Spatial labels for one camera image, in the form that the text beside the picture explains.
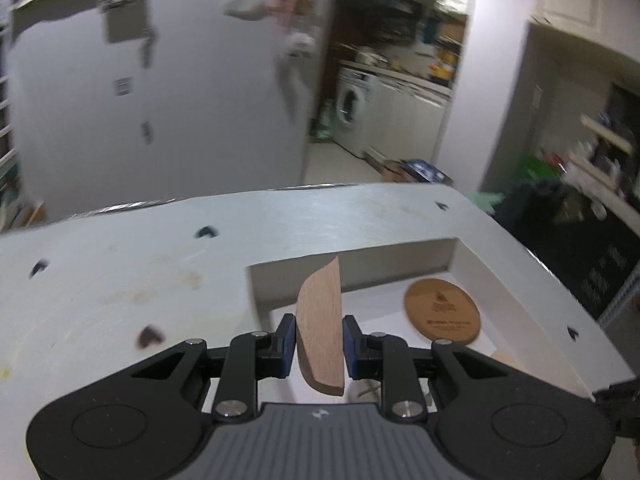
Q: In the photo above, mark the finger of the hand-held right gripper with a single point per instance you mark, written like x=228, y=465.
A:
x=620, y=405

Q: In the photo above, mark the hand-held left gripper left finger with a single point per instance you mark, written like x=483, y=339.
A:
x=287, y=345

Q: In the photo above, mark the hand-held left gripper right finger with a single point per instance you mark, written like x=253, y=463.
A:
x=350, y=347

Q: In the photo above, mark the half-round wooden piece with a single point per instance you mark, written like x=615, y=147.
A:
x=322, y=330

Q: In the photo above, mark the white shallow box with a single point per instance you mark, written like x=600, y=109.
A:
x=390, y=270

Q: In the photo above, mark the round cork coaster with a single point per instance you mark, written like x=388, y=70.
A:
x=442, y=310

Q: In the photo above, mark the long wooden block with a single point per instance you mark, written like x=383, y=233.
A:
x=506, y=361

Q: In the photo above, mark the dark patterned rug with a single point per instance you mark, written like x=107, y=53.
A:
x=605, y=265

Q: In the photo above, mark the patterned bag on floor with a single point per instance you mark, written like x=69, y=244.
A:
x=417, y=170

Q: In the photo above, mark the dark cloth chair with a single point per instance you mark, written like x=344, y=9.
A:
x=530, y=210

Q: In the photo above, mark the white kitchen base cabinet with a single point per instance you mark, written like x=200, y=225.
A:
x=410, y=120

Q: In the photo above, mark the washing machine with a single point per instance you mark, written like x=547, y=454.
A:
x=355, y=110

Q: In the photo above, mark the white shelf rack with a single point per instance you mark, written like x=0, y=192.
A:
x=605, y=155

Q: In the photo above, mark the white plush toy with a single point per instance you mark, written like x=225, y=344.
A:
x=300, y=45

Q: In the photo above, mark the white plastic bag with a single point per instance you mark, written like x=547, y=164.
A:
x=246, y=2

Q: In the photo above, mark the wall socket plate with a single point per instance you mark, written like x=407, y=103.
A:
x=122, y=86

